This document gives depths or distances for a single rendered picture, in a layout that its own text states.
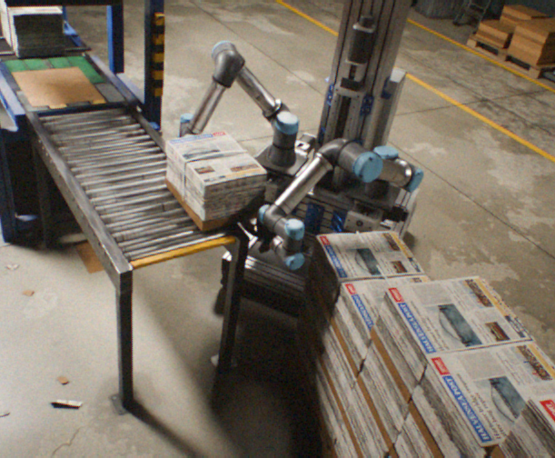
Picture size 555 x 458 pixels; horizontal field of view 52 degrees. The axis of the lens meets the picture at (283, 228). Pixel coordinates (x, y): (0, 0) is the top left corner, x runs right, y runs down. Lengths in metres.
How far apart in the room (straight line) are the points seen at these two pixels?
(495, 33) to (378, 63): 5.81
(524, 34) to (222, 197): 6.40
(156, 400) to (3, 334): 0.84
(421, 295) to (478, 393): 0.37
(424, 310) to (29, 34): 2.92
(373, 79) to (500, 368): 1.49
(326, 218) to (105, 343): 1.25
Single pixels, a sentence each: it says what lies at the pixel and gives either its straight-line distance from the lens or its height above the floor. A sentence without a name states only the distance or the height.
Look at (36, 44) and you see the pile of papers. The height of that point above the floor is 0.87.
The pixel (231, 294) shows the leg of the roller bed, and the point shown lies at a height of 0.49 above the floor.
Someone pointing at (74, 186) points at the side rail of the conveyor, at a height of 0.80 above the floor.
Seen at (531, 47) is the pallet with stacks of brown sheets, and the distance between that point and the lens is 8.13.
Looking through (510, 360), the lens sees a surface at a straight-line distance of 1.76.
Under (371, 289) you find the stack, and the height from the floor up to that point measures 0.83.
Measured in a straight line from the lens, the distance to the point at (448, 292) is 1.89.
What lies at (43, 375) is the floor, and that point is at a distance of 2.87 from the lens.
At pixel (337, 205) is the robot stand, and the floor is 0.71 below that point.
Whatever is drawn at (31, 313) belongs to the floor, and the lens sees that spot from 3.15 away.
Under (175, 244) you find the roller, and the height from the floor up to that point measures 0.80.
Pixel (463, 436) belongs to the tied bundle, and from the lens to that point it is 1.61.
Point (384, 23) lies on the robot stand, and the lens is 2.63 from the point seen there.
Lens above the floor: 2.21
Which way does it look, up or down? 36 degrees down
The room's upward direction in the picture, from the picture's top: 11 degrees clockwise
